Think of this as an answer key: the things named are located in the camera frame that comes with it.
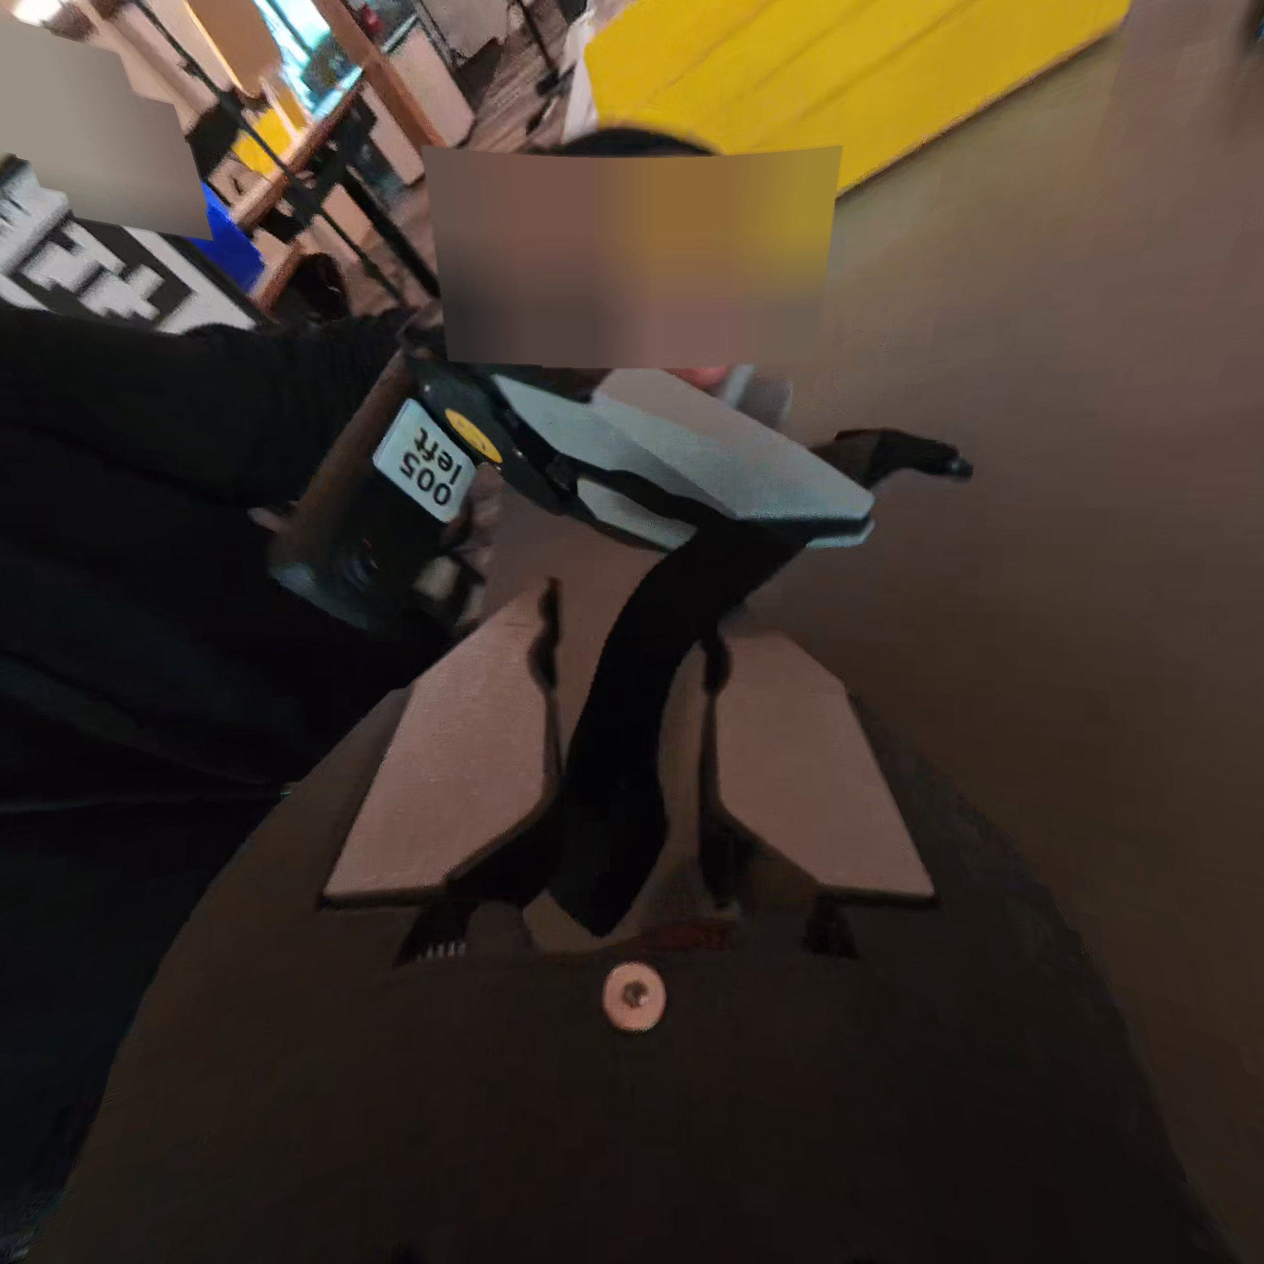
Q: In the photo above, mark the blue storage bin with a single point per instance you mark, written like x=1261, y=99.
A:
x=234, y=242

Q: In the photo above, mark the black white printed sign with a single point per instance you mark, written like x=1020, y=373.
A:
x=108, y=277

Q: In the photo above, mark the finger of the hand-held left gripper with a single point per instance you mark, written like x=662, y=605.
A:
x=632, y=513
x=730, y=474

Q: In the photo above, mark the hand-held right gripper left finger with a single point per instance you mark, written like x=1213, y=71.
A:
x=454, y=770

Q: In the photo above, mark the yellow plastic bin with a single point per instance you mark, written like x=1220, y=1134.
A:
x=790, y=69

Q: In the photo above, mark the person's left forearm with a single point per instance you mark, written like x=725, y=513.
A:
x=147, y=474

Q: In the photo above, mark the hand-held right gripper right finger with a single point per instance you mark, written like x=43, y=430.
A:
x=809, y=770

